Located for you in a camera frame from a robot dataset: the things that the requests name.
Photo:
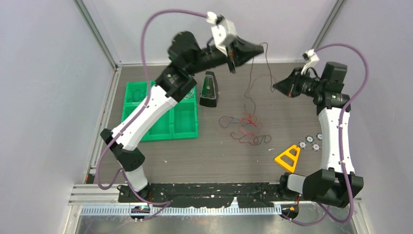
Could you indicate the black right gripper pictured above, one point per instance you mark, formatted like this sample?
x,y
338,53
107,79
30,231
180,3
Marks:
x,y
289,86

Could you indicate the black metronome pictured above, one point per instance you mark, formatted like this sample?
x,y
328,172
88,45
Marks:
x,y
210,92

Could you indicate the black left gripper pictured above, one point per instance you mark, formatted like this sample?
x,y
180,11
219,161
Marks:
x,y
240,51

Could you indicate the small round silver part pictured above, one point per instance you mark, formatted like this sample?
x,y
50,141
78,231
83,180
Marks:
x,y
302,144

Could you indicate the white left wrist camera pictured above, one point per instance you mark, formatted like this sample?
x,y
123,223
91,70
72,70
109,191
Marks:
x,y
223,31

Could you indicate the green bin back left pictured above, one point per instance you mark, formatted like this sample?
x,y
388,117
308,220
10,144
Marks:
x,y
135,91

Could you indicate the green bin back right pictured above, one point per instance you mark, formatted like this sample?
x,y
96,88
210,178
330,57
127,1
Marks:
x,y
190,96

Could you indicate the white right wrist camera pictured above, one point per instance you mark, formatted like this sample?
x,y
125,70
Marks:
x,y
310,60

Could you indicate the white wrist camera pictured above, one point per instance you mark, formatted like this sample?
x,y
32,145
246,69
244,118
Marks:
x,y
310,60
223,31

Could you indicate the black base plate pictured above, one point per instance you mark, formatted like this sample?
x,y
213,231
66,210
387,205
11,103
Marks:
x,y
216,195

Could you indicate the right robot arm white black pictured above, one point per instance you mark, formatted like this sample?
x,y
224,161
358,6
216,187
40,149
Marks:
x,y
335,183

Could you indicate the aluminium corner post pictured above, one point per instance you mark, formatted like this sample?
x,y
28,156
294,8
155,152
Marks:
x,y
85,13

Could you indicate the yellow triangle block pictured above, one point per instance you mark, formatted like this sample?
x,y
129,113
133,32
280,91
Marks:
x,y
288,159

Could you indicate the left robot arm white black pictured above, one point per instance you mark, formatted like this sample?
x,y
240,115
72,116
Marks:
x,y
176,80

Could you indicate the aluminium rail front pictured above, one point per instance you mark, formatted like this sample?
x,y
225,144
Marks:
x,y
119,200

